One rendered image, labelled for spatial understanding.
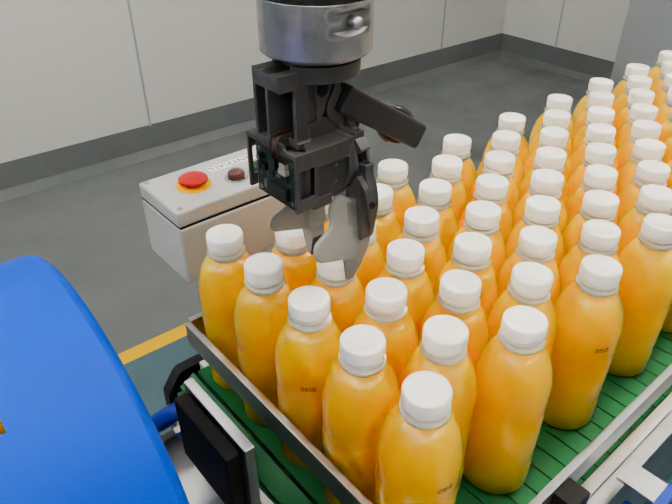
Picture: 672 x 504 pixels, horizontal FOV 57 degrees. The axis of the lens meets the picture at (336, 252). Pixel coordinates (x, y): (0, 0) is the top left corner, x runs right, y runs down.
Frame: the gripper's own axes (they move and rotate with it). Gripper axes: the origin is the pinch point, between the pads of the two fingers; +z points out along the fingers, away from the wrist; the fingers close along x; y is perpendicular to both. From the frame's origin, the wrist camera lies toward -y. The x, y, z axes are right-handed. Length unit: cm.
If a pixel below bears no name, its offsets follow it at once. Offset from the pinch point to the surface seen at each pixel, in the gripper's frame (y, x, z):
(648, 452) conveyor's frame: -21.2, 27.9, 21.3
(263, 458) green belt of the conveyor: 11.4, 1.4, 21.2
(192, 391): 18.1, 1.9, 5.8
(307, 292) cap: 5.9, 2.8, 0.5
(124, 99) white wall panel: -84, -269, 80
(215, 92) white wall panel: -137, -267, 88
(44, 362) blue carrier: 29.4, 10.7, -11.3
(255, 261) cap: 6.7, -4.5, 0.5
